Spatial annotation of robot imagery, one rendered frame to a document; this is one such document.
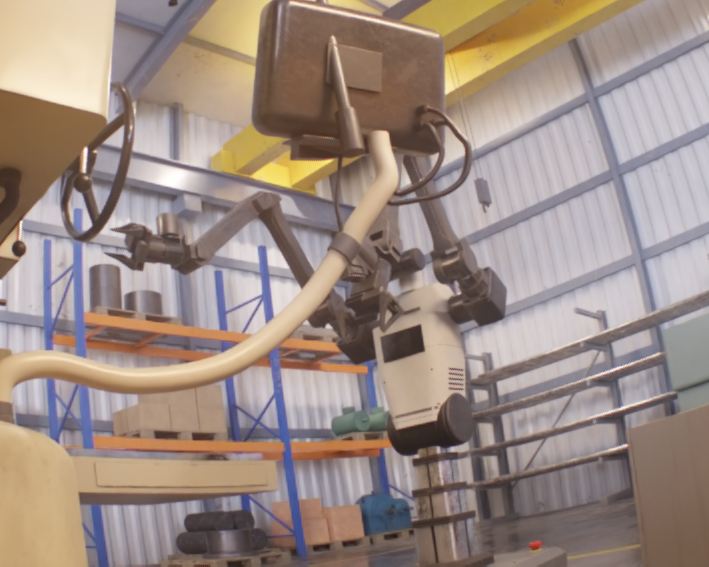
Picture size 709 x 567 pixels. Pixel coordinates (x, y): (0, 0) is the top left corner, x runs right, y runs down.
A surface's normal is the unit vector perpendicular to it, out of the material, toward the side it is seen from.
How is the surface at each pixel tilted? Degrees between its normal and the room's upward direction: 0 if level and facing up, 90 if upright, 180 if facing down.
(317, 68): 110
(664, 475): 90
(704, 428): 90
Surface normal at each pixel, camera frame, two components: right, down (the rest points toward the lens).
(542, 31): -0.71, -0.15
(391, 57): 0.50, -0.04
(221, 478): 0.69, -0.34
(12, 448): 0.92, -0.37
